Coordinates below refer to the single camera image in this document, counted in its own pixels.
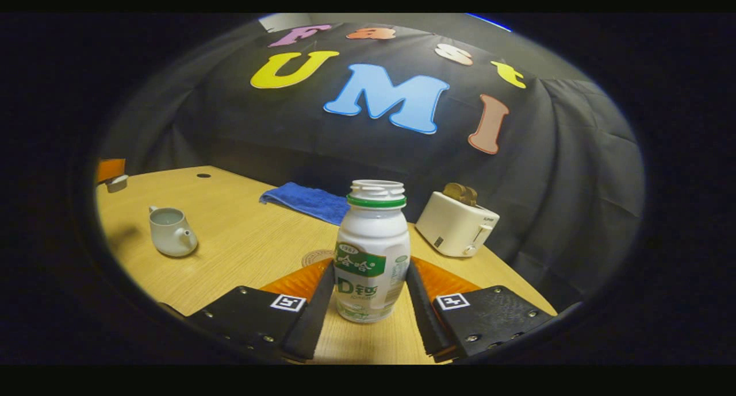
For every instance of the white water bottle green label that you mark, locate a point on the white water bottle green label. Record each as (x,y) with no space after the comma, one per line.
(371,235)

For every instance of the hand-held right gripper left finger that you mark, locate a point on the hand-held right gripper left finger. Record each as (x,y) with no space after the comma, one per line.
(313,321)

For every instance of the blue towel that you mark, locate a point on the blue towel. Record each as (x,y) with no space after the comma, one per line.
(310,200)

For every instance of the white toaster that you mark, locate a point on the white toaster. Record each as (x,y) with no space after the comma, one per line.
(454,226)

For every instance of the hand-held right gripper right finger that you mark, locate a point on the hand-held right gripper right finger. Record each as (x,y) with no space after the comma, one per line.
(422,321)

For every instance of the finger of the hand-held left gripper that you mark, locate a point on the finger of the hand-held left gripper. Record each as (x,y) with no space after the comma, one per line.
(110,169)

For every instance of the round wooden coaster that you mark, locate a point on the round wooden coaster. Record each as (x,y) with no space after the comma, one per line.
(316,257)

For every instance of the toasted bread slices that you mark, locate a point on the toasted bread slices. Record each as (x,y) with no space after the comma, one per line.
(460,193)

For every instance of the white ceramic teacup with spout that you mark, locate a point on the white ceramic teacup with spout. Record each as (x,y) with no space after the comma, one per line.
(169,235)

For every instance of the white teacup lid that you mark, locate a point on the white teacup lid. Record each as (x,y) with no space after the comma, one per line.
(118,183)

